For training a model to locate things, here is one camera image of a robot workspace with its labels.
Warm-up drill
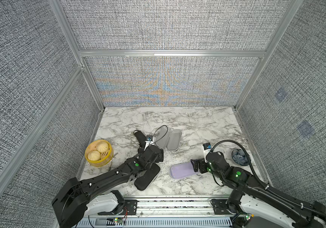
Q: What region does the white steamed bun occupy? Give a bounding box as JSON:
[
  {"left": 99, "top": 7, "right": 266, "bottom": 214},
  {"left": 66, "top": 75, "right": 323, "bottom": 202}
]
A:
[
  {"left": 96, "top": 141, "right": 109, "bottom": 154},
  {"left": 87, "top": 150, "right": 101, "bottom": 162}
]

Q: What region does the dark blue flower bowl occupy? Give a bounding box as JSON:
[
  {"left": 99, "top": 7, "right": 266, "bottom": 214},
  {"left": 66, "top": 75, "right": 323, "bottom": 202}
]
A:
[{"left": 231, "top": 149, "right": 251, "bottom": 166}]

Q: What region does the black right corrugated cable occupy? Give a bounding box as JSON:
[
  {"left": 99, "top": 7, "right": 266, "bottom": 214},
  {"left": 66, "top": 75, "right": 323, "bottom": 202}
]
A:
[{"left": 210, "top": 139, "right": 326, "bottom": 228}]

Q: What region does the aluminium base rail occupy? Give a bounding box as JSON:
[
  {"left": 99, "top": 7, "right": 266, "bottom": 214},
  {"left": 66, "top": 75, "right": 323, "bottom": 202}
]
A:
[{"left": 54, "top": 196, "right": 297, "bottom": 228}]

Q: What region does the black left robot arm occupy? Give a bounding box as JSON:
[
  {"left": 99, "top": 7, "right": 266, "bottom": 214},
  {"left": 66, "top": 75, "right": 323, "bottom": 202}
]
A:
[{"left": 52, "top": 145, "right": 164, "bottom": 228}]

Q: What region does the grey umbrella case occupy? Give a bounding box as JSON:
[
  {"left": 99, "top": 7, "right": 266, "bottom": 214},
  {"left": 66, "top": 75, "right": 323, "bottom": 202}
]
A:
[
  {"left": 170, "top": 162, "right": 199, "bottom": 180},
  {"left": 154, "top": 126, "right": 182, "bottom": 151}
]

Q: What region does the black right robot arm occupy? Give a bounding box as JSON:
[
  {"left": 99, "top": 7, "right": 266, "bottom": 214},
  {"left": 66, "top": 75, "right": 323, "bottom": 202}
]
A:
[{"left": 191, "top": 152, "right": 326, "bottom": 228}]

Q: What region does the black left camera cable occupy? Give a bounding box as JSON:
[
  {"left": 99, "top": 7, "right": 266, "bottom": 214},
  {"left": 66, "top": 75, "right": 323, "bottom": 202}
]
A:
[{"left": 148, "top": 124, "right": 169, "bottom": 147}]

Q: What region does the yellow bamboo steamer basket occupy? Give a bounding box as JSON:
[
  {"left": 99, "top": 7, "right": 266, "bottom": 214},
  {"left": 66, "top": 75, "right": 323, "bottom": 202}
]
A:
[{"left": 85, "top": 140, "right": 114, "bottom": 167}]

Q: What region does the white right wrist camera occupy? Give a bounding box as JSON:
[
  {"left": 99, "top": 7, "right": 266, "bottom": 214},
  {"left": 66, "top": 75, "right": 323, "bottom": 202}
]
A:
[{"left": 202, "top": 142, "right": 212, "bottom": 162}]

